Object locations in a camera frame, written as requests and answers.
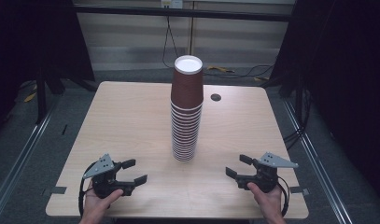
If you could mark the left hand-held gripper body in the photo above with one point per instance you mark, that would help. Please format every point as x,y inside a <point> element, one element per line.
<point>101,167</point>

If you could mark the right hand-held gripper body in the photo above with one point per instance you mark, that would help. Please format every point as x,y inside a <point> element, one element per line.
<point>267,174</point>

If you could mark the stack of brown paper cups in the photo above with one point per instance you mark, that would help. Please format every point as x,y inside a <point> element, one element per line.
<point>187,93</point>

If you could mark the person's right hand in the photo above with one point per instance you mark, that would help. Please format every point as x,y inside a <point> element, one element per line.
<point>268,202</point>

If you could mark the person's left hand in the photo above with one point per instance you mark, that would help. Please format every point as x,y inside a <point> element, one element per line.
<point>95,207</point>

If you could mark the grey tape strip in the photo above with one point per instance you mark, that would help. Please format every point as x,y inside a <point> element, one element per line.
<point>299,190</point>
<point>55,190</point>

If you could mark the dark round table grommet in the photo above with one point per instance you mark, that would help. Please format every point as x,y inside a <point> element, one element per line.
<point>215,97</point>

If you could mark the yellow floor tape piece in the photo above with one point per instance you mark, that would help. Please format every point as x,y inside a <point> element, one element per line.
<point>30,97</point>
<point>220,68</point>

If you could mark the black metal stand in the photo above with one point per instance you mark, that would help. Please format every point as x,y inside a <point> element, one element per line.
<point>41,93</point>

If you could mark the black curtain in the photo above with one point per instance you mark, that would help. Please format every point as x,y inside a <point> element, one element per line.
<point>343,77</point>
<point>29,37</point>

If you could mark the black horizontal bar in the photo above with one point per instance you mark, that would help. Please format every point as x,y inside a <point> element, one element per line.
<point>178,12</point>

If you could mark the metal floor rail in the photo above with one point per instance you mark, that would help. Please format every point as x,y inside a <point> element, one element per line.
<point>19,158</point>
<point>321,174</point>

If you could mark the white wall socket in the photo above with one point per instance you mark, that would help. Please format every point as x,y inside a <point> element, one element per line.
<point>171,3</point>

